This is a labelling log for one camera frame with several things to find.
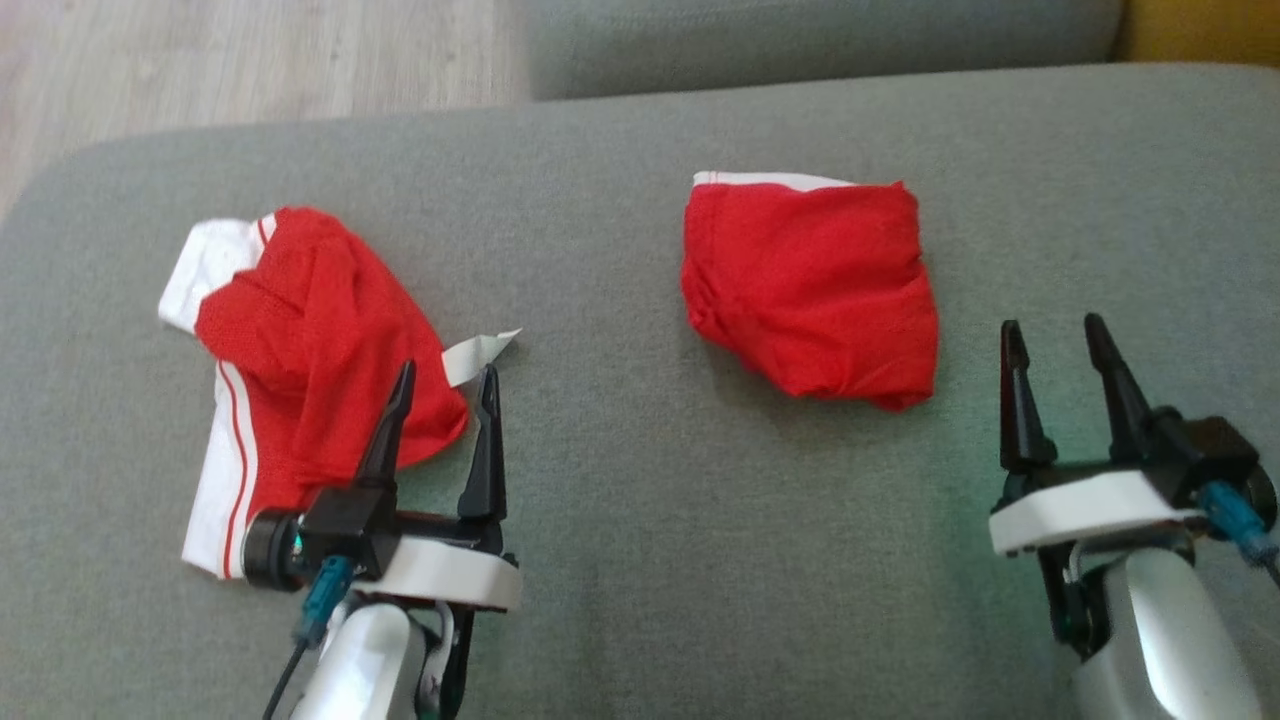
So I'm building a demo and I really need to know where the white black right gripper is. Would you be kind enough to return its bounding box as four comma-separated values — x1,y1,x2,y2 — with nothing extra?
990,313,1209,661

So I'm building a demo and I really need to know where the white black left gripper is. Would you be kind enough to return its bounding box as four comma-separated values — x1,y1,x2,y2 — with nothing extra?
355,360,523,716

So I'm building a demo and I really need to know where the red white basketball jersey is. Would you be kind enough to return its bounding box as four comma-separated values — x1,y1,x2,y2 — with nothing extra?
158,206,523,581

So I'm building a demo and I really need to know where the red shorts white trim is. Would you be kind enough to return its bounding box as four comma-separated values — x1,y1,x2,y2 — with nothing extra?
681,171,939,412

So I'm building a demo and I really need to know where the large grey sofa seat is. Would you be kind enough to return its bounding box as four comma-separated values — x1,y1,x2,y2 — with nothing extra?
0,62,1280,720

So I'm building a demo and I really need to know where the yellow cushion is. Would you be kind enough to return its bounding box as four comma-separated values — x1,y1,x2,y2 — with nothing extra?
1115,0,1280,69

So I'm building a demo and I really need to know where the grey sofa cushion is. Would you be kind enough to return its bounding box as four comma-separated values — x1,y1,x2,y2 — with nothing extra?
525,0,1126,101

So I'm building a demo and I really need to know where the black cable blue plug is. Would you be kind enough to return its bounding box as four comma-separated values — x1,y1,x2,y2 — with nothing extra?
262,557,356,720
1198,482,1280,591

